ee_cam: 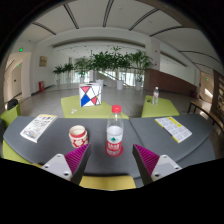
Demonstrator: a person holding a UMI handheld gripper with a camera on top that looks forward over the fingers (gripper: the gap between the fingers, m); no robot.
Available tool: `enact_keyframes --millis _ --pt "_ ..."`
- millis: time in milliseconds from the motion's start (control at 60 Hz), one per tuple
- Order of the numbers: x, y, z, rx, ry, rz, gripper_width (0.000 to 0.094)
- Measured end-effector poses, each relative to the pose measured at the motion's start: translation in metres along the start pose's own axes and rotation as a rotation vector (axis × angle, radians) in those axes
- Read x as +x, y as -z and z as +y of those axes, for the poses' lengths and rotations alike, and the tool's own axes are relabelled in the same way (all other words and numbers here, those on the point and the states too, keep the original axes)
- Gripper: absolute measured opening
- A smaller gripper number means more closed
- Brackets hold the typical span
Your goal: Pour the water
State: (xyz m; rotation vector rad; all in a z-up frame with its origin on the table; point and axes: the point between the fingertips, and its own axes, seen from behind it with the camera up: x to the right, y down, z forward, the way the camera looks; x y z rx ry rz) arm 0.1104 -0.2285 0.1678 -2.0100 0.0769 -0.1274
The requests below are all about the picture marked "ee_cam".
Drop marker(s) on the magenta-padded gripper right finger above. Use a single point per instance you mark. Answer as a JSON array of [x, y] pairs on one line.
[[163, 165]]

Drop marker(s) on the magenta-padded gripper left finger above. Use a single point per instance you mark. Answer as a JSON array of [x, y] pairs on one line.
[[60, 165]]

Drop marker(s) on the red-capped clear water bottle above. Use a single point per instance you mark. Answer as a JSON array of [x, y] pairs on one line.
[[114, 133]]

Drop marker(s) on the small clear water bottle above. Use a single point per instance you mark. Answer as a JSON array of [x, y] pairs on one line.
[[155, 96]]

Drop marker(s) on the red and white cup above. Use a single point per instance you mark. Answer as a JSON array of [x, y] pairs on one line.
[[78, 136]]

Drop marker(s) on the yellow-edged white booklet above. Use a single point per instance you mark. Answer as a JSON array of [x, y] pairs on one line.
[[174, 129]]

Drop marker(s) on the colourful printed magazine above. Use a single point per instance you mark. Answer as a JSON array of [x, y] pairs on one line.
[[38, 127]]

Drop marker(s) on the small lime green table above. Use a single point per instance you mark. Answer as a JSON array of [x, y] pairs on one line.
[[163, 108]]

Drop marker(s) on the large lime green table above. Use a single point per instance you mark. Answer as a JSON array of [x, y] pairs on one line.
[[71, 108]]

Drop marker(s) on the long wooden bench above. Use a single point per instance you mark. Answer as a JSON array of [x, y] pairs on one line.
[[206, 111]]

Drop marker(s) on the lime green seat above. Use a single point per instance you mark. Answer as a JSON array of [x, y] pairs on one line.
[[9, 116]]

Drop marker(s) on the white red blue cube box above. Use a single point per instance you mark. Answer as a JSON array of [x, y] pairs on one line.
[[90, 95]]

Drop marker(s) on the black chair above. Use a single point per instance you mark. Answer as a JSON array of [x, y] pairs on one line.
[[12, 104]]

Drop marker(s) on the red fire extinguisher box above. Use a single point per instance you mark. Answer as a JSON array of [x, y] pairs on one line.
[[41, 86]]

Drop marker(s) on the wooden shelf unit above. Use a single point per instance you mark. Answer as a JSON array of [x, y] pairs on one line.
[[220, 93]]

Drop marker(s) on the group of potted green plants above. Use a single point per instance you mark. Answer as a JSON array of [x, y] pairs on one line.
[[106, 61]]

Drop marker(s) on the framed wall picture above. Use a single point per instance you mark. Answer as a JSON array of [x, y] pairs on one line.
[[43, 61]]

